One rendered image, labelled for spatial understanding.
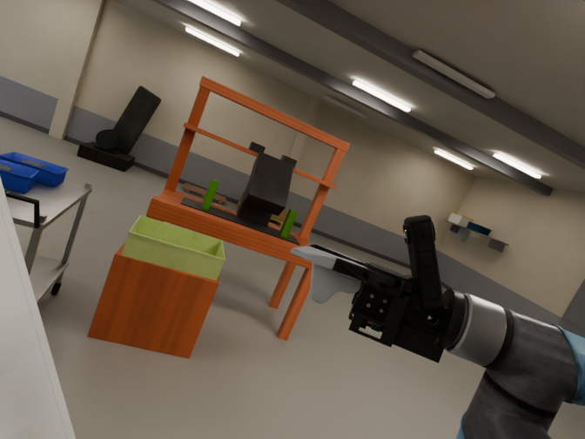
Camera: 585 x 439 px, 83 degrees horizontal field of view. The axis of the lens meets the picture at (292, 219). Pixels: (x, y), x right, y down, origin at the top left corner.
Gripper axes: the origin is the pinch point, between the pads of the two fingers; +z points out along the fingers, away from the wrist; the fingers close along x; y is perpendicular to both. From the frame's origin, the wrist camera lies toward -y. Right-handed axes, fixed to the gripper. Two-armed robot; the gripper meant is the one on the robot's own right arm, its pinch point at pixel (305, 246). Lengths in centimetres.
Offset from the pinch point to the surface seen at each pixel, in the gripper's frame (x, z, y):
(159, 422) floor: 134, 61, 136
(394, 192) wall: 998, -76, -170
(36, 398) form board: -0.3, 30.8, 36.2
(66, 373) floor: 128, 125, 132
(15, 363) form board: -2.2, 34.6, 31.5
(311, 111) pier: 830, 216, -282
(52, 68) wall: 604, 791, -133
